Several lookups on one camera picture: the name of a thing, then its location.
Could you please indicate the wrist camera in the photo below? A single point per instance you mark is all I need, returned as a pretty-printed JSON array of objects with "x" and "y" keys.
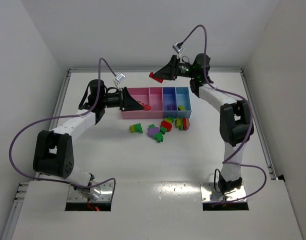
[
  {"x": 119, "y": 79},
  {"x": 178, "y": 48}
]

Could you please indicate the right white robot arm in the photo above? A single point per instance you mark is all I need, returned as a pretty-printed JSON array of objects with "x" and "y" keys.
[{"x": 236, "y": 125}]

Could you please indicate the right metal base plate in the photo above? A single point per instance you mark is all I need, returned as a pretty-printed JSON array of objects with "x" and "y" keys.
[{"x": 234, "y": 200}]

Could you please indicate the lime lego brick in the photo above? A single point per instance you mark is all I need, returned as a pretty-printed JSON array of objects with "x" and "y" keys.
[{"x": 181, "y": 108}]

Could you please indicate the purple oval green lego cluster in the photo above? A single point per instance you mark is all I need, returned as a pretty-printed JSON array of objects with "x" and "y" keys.
[{"x": 157, "y": 133}]

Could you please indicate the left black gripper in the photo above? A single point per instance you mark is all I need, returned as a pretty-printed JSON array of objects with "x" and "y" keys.
[{"x": 122, "y": 99}]

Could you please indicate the purple lego brick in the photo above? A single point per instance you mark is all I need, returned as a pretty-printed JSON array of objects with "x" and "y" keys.
[{"x": 171, "y": 107}]

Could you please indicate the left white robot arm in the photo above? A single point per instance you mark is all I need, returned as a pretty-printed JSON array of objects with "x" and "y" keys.
[{"x": 54, "y": 148}]

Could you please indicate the red lime purple lego cluster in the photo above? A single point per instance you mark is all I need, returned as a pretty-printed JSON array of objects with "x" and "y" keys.
[{"x": 182, "y": 124}]

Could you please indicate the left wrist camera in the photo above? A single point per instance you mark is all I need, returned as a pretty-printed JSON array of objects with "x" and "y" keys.
[{"x": 119, "y": 79}]

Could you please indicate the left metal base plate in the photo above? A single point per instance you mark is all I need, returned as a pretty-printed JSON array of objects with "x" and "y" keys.
[{"x": 96, "y": 199}]

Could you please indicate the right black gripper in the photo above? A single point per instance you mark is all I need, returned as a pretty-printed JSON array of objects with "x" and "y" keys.
[{"x": 174, "y": 67}]

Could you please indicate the metal base plate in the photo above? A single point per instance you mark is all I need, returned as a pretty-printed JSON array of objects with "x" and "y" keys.
[
  {"x": 96, "y": 199},
  {"x": 234, "y": 200}
]

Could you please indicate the red lego brick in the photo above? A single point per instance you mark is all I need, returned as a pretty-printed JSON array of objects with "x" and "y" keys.
[
  {"x": 151, "y": 75},
  {"x": 145, "y": 106}
]

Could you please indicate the purple-blue bin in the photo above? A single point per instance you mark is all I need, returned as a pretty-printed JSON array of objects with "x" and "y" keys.
[{"x": 169, "y": 97}]

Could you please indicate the red oval lime lego cluster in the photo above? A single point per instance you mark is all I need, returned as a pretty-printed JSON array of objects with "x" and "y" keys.
[{"x": 167, "y": 123}]

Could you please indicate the light blue bin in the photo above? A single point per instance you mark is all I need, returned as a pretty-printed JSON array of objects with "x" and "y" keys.
[{"x": 183, "y": 98}]

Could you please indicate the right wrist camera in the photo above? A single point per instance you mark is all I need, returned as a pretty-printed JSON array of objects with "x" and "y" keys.
[{"x": 178, "y": 48}]

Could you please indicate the small pink bin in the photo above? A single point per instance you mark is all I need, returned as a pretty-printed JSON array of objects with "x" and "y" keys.
[{"x": 156, "y": 102}]

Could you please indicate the large pink bin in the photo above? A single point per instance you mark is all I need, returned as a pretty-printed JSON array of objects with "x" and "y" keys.
[{"x": 141, "y": 95}]

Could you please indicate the green and lime lego stack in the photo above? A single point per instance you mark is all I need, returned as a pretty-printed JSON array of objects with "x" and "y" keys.
[{"x": 136, "y": 128}]

